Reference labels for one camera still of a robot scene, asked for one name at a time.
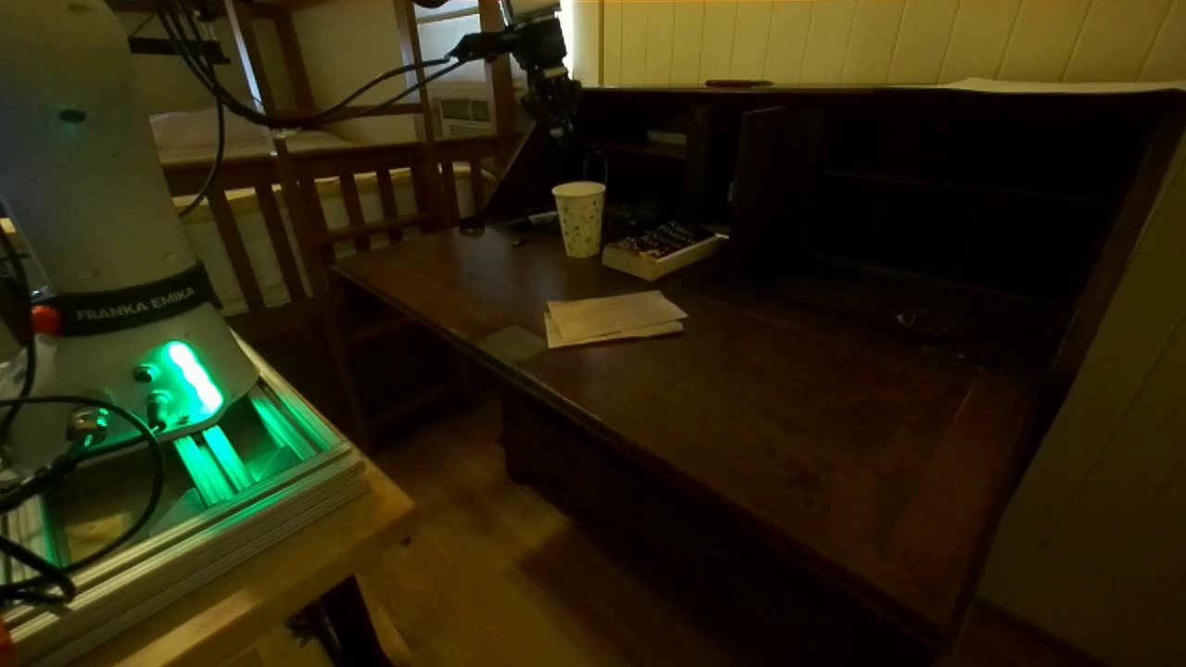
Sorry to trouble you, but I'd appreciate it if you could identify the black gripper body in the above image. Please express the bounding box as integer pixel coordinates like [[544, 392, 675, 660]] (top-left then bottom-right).
[[501, 4, 575, 88]]

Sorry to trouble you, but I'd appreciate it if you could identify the dotted white paper cup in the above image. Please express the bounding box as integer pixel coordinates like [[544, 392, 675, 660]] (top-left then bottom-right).
[[548, 178, 611, 263]]

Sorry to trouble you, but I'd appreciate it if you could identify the wooden slatted chair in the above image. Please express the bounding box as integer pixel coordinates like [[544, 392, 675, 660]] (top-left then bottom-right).
[[156, 131, 529, 455]]

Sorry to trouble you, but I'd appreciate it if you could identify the dark wooden secretary desk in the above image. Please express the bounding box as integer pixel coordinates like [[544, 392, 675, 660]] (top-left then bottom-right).
[[321, 77, 1186, 660]]

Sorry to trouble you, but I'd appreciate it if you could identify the white paper sheet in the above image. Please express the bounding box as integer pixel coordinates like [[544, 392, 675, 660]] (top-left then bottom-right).
[[938, 74, 1186, 100]]

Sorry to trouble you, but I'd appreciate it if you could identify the light wooden robot table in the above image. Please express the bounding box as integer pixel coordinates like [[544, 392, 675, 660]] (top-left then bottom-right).
[[0, 331, 418, 667]]

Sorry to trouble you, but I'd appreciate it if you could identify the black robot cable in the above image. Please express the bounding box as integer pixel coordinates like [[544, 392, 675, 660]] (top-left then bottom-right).
[[0, 0, 512, 616]]

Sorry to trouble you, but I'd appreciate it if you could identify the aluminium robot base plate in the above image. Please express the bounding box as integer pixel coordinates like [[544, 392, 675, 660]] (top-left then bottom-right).
[[0, 350, 372, 653]]

